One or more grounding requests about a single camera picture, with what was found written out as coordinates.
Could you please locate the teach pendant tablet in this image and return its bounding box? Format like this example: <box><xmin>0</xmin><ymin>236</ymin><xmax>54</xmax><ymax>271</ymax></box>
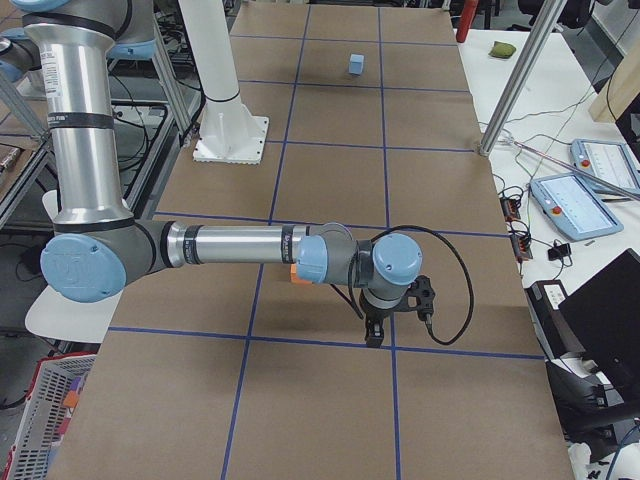
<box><xmin>570</xmin><ymin>139</ymin><xmax>639</xmax><ymax>193</ymax></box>
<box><xmin>530</xmin><ymin>174</ymin><xmax>624</xmax><ymax>241</ymax></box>

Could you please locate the green bean bag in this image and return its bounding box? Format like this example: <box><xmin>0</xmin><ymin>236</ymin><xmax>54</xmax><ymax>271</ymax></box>
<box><xmin>489</xmin><ymin>41</ymin><xmax>516</xmax><ymax>59</ymax></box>

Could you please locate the orange foam block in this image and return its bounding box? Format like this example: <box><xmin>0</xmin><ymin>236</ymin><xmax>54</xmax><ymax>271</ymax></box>
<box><xmin>290</xmin><ymin>264</ymin><xmax>312</xmax><ymax>285</ymax></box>

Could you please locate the light blue foam block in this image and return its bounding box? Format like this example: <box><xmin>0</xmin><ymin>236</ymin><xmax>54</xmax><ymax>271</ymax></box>
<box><xmin>348</xmin><ymin>53</ymin><xmax>365</xmax><ymax>76</ymax></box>

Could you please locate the red cylinder bottle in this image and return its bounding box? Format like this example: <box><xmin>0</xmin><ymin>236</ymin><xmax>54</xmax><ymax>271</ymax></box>
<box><xmin>456</xmin><ymin>0</ymin><xmax>479</xmax><ymax>43</ymax></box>

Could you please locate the black laptop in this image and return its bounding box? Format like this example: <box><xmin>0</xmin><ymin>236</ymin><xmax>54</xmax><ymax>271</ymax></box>
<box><xmin>559</xmin><ymin>248</ymin><xmax>639</xmax><ymax>400</ymax></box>

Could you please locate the reacher grabber stick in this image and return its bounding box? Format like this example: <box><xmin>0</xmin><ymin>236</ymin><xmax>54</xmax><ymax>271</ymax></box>
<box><xmin>497</xmin><ymin>136</ymin><xmax>639</xmax><ymax>201</ymax></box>

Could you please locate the aluminium frame post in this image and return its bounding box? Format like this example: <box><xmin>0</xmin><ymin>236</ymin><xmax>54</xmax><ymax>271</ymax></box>
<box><xmin>478</xmin><ymin>0</ymin><xmax>567</xmax><ymax>157</ymax></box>

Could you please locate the rear teach pendant tablet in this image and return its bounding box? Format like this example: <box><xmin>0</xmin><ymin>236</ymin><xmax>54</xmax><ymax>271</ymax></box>
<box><xmin>570</xmin><ymin>139</ymin><xmax>639</xmax><ymax>193</ymax></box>

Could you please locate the small electronics board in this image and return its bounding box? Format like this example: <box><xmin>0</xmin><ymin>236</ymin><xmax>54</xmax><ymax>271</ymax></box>
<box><xmin>500</xmin><ymin>196</ymin><xmax>533</xmax><ymax>263</ymax></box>

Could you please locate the white perforated basket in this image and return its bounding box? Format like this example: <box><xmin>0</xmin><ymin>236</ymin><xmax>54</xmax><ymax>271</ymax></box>
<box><xmin>1</xmin><ymin>352</ymin><xmax>96</xmax><ymax>479</ymax></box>

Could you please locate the white camera pedestal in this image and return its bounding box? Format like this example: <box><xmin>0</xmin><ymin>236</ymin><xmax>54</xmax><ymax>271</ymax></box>
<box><xmin>179</xmin><ymin>0</ymin><xmax>269</xmax><ymax>165</ymax></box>

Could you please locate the front teach pendant tablet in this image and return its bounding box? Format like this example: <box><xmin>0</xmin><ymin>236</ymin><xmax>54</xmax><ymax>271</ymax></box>
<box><xmin>530</xmin><ymin>174</ymin><xmax>624</xmax><ymax>241</ymax></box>

